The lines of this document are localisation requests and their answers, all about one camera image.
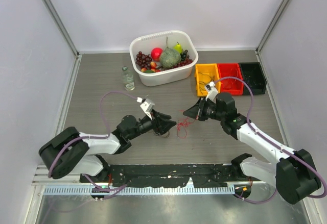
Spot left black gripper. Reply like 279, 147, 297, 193
128, 109, 176, 140

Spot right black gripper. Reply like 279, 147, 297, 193
184, 96, 225, 121

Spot thin black wire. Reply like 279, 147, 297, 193
244, 67, 264, 91

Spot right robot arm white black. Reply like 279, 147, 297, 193
183, 93, 326, 204

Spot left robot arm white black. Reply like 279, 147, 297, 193
39, 110, 177, 183

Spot yellow storage bin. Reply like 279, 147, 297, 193
195, 63, 221, 97

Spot red storage bin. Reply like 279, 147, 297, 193
217, 63, 244, 96

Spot red cherry bunch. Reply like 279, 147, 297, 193
162, 59, 193, 71

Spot dark purple grape bunch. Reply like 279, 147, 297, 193
180, 49, 189, 61

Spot clear glass bottle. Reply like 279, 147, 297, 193
122, 66, 135, 90

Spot green netted melon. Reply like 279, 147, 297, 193
159, 48, 181, 68

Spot small peaches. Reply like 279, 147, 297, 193
140, 61, 162, 73

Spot dark red grape bunch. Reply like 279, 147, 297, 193
135, 51, 153, 67

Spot green pear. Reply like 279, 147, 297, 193
173, 42, 183, 54

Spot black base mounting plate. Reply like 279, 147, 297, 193
91, 164, 250, 188

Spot red pomegranate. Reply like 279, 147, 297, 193
151, 47, 163, 61

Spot black storage bin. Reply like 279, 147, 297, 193
239, 62, 267, 95

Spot white plastic basket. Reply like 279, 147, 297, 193
129, 30, 199, 87

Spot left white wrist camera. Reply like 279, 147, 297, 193
140, 98, 155, 120

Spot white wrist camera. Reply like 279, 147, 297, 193
204, 81, 219, 102
140, 98, 155, 120

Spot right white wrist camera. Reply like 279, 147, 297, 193
204, 81, 219, 102

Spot white slotted cable duct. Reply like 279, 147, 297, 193
43, 185, 235, 196

